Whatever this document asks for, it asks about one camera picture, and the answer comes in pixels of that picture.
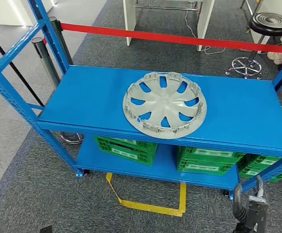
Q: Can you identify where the black round stool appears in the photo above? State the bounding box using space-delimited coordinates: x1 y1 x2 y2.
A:
225 12 282 80

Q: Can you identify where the white cable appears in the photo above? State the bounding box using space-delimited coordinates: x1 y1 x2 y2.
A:
184 10 227 56

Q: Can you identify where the silver plastic wheel cover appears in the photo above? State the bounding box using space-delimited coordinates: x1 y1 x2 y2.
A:
122 71 207 140

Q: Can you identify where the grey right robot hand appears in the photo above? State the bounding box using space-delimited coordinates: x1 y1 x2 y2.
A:
233 175 269 233

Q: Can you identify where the chrome stanchion post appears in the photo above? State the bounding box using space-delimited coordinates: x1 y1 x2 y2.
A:
49 17 74 67
31 37 85 144

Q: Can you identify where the red barrier belt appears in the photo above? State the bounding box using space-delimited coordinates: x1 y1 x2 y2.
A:
42 22 282 55

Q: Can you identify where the white table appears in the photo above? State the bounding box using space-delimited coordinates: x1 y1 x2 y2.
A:
122 0 215 52

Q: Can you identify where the blue metal shelf rack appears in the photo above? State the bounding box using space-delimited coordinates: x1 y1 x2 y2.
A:
0 0 282 201

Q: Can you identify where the black barrier belt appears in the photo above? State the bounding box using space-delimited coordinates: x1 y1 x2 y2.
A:
0 26 45 107

